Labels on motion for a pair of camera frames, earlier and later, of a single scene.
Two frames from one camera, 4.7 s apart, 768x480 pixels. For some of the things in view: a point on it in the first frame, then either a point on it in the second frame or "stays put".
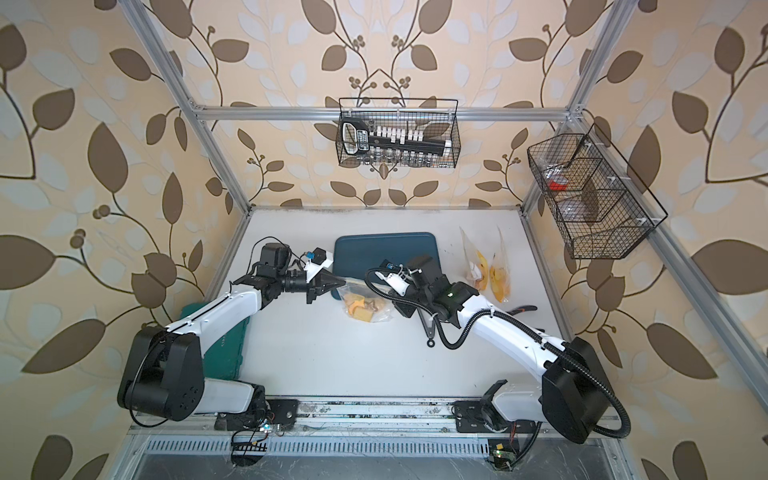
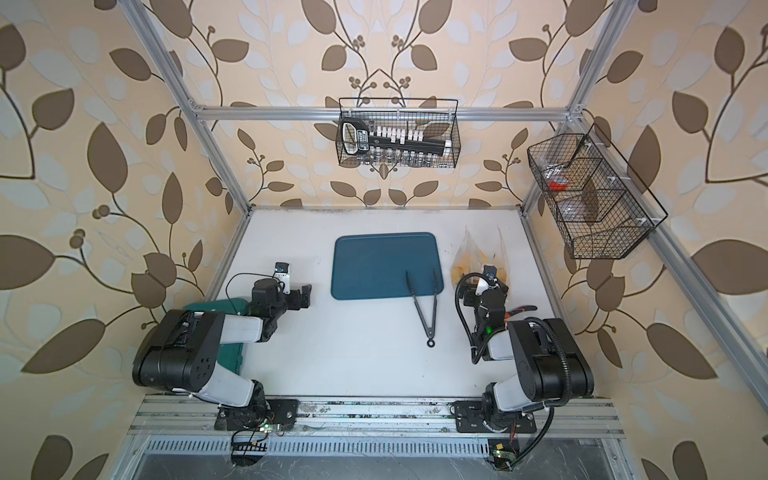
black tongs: [428, 322] stays put
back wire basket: [401, 133] stays put
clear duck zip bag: [500, 271] stays put
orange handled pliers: [522, 309] stays put
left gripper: [318, 287] to [302, 303]
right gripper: [405, 311] to [504, 292]
